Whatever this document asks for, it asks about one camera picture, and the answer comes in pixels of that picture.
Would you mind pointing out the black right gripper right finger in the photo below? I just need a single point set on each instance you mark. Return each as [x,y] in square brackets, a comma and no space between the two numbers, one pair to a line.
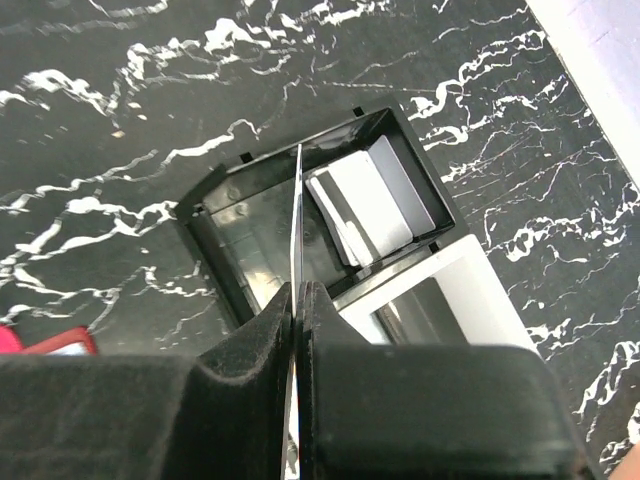
[425,411]

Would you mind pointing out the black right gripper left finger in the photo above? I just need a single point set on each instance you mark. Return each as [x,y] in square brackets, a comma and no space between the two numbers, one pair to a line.
[219,415]

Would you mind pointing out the white VIP diamond card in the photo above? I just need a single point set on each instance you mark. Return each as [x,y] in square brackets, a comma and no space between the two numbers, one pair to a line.
[296,234]

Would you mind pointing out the white VIP chip card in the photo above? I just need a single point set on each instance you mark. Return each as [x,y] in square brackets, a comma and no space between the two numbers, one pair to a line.
[363,219]

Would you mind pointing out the red leather card holder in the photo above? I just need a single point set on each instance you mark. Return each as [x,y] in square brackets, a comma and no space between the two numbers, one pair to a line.
[76,341]

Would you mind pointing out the white bin middle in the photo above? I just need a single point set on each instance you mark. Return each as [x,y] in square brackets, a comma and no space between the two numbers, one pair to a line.
[452,296]

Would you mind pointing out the black bin left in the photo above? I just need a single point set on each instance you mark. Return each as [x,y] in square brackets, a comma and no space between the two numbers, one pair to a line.
[237,219]

